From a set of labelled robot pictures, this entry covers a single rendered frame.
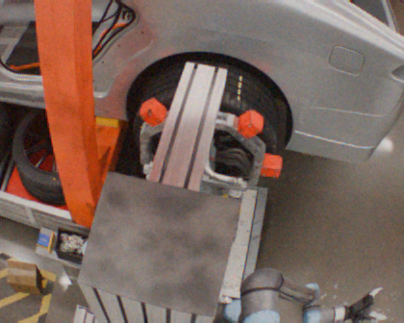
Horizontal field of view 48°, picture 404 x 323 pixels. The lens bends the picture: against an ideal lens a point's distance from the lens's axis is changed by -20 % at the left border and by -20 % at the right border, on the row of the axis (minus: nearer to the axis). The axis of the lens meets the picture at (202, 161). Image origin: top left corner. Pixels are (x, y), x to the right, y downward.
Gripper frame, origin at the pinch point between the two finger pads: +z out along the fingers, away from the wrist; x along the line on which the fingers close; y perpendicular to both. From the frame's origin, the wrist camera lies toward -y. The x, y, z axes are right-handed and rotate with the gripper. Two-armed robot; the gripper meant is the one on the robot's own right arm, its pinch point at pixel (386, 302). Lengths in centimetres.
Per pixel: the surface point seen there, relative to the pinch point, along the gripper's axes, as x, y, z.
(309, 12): -105, -58, -26
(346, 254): -96, 112, 37
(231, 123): -95, -1, -55
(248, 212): -127, 100, -30
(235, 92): -107, -7, -53
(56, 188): -112, 63, -141
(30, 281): -67, 98, -165
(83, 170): -78, 9, -116
